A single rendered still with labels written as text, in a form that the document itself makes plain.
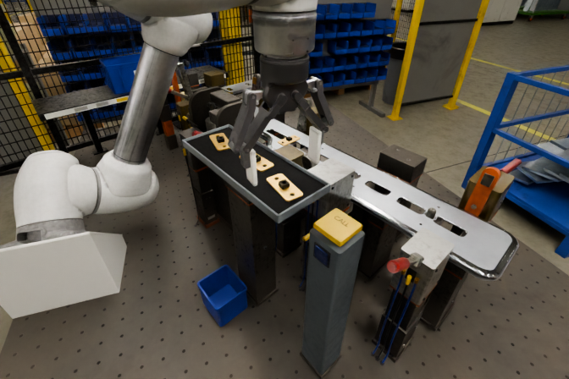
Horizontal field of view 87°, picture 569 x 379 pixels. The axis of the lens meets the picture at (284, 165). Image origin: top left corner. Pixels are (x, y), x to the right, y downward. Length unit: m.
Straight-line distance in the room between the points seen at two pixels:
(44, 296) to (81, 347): 0.19
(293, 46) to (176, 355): 0.79
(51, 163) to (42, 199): 0.10
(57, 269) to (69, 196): 0.20
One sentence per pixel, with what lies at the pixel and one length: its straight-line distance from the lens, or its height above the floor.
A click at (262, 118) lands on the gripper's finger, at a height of 1.32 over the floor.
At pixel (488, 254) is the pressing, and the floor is 1.00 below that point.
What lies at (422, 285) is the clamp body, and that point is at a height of 1.01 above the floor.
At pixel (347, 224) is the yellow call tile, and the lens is 0.52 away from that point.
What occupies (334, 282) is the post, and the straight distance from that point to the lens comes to 0.56.
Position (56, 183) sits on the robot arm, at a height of 1.02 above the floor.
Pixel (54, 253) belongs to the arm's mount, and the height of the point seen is 0.91.
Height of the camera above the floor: 1.52
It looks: 33 degrees down
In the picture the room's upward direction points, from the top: straight up
